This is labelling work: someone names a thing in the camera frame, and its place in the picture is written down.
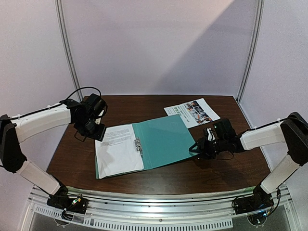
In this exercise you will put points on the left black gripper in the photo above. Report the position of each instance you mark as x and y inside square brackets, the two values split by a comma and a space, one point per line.
[99, 135]

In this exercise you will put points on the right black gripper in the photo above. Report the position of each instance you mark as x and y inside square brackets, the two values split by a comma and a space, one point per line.
[205, 148]

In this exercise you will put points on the teal plastic folder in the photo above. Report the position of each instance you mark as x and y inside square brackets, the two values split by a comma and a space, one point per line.
[164, 141]

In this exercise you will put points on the white text paper sheet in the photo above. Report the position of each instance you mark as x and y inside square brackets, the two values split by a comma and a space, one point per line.
[117, 154]

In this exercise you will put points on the metal folder clip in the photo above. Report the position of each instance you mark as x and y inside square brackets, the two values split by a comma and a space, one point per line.
[138, 146]

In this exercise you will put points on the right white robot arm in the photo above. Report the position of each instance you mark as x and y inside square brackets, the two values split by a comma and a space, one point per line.
[292, 131]

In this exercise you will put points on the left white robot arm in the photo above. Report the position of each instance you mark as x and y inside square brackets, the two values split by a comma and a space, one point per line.
[85, 117]

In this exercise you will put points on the colour printed brochure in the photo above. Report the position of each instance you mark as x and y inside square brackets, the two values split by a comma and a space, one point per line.
[193, 113]

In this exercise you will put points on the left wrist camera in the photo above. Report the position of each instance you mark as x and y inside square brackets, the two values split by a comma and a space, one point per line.
[95, 106]

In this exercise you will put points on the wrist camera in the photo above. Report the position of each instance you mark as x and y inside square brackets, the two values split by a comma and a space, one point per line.
[224, 130]
[95, 106]

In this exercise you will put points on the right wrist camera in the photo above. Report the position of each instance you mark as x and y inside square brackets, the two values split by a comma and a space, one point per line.
[224, 130]

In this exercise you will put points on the aluminium front rail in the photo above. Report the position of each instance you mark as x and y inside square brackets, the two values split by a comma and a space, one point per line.
[180, 205]

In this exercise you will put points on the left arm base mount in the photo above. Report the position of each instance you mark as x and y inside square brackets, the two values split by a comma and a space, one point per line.
[76, 204]

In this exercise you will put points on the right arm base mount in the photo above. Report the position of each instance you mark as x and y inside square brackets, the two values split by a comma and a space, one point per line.
[257, 201]

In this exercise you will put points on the perforated metal cable tray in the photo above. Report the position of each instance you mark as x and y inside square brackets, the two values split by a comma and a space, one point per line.
[45, 219]

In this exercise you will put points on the left aluminium corner post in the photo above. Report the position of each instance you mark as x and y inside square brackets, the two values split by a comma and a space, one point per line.
[66, 45]

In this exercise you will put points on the aluminium corner post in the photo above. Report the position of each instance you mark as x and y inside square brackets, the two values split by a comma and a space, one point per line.
[252, 50]
[66, 45]

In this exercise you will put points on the right aluminium corner post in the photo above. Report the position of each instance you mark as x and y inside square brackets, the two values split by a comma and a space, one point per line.
[252, 50]

